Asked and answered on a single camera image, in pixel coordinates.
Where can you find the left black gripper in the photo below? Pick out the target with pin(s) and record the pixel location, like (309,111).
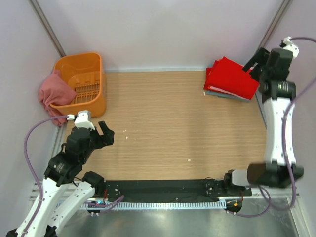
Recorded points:
(98,139)

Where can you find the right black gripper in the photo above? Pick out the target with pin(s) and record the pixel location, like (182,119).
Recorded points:
(258,67)

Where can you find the red t shirt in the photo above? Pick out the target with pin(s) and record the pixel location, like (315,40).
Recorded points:
(208,78)
(228,75)

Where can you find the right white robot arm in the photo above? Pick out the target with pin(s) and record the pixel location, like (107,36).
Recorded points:
(279,169)

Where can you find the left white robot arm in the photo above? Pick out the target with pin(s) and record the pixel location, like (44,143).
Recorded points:
(46,218)

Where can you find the folded red t shirt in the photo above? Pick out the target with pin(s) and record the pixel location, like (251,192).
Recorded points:
(208,78)

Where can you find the folded grey t shirt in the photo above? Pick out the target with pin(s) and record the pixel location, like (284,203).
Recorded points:
(223,95)

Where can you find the folded pink t shirt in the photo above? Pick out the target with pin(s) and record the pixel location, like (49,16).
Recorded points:
(230,93)

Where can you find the orange plastic basket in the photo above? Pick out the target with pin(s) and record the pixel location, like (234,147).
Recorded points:
(84,74)

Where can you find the dusty pink t shirt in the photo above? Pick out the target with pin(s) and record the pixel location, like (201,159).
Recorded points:
(55,91)

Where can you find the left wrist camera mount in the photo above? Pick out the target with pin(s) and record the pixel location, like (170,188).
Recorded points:
(82,120)

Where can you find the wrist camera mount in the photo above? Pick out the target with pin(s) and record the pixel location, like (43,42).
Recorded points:
(287,44)
(82,120)

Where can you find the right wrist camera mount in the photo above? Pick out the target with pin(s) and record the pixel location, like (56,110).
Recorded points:
(287,44)

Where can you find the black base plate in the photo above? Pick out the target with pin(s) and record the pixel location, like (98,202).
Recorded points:
(166,191)

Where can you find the white slotted cable duct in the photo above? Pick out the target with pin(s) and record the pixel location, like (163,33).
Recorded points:
(221,204)

